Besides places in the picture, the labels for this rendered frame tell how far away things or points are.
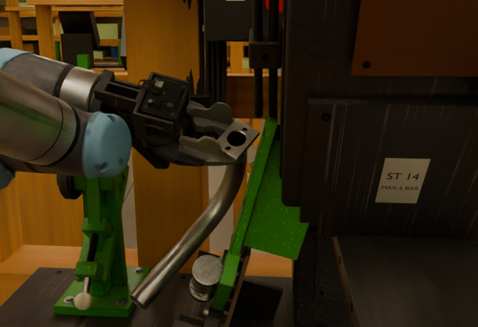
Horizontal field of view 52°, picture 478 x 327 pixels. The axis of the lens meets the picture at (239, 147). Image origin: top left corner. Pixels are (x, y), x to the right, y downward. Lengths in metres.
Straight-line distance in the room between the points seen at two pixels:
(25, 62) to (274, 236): 0.40
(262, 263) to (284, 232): 0.48
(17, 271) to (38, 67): 0.55
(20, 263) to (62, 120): 0.68
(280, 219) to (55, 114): 0.28
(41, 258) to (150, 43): 0.54
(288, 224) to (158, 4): 0.51
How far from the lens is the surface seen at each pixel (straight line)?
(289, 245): 0.61
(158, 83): 0.65
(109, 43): 7.58
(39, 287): 1.02
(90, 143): 0.55
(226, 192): 0.75
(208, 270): 0.62
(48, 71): 0.70
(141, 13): 0.95
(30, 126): 0.50
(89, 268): 0.86
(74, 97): 0.68
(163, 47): 0.94
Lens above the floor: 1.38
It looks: 14 degrees down
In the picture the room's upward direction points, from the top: straight up
